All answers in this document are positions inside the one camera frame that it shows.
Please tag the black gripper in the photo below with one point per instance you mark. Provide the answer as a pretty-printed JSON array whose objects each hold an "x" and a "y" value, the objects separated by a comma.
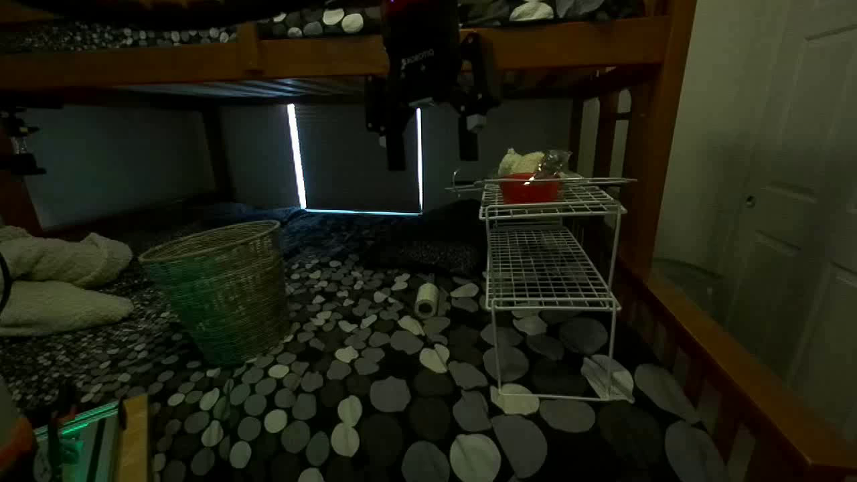
[{"x": 425, "y": 72}]

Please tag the woven wicker basket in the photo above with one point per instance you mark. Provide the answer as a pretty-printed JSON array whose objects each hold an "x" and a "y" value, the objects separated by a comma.
[{"x": 224, "y": 295}]

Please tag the dark window blind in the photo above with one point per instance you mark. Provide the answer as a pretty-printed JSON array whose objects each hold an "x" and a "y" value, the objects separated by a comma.
[{"x": 356, "y": 163}]

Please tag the white crumpled item on rack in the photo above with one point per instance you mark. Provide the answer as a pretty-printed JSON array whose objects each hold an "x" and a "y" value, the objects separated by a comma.
[{"x": 520, "y": 163}]

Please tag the red bowl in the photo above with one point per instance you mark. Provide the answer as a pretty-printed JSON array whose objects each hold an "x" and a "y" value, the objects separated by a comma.
[{"x": 529, "y": 192}]

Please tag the spotted upper mattress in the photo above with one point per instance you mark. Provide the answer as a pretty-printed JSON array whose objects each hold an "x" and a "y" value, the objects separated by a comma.
[{"x": 333, "y": 20}]

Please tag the white paper roll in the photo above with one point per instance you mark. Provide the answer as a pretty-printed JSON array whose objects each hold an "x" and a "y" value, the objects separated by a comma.
[{"x": 427, "y": 302}]

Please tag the spotted black grey bed cover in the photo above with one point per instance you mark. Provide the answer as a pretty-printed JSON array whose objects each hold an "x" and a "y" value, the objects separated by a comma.
[{"x": 384, "y": 392}]

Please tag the white panel door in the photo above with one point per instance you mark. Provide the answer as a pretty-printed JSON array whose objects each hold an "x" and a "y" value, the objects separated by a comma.
[{"x": 785, "y": 198}]

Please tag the white pillow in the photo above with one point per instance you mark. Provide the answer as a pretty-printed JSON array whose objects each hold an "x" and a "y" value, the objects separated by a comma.
[{"x": 54, "y": 310}]

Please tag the orange object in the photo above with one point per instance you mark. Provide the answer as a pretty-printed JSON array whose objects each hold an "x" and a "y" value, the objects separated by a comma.
[{"x": 12, "y": 437}]

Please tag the wooden bunk bed frame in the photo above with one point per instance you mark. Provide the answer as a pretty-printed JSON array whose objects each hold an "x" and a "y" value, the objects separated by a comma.
[{"x": 572, "y": 45}]

